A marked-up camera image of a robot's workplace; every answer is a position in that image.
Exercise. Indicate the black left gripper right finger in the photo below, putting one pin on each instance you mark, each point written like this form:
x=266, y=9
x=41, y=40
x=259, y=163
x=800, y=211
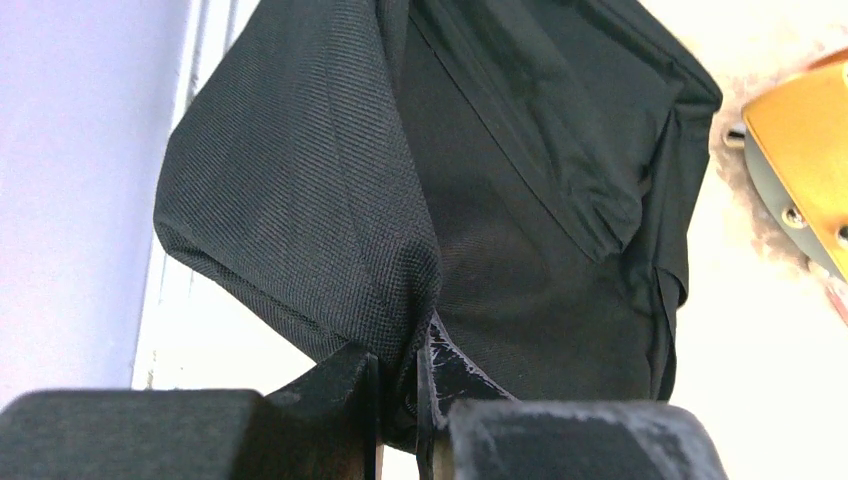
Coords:
x=469, y=427

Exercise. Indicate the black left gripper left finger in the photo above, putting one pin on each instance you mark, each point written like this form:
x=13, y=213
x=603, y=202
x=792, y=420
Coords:
x=323, y=425

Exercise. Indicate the black student backpack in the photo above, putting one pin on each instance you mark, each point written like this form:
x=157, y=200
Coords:
x=525, y=170

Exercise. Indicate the yellow open drawer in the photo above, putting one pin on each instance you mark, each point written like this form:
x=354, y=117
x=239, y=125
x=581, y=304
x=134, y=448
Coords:
x=794, y=141

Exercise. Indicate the aluminium table frame rail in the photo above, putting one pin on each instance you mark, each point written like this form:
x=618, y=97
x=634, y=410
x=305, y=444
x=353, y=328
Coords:
x=213, y=28

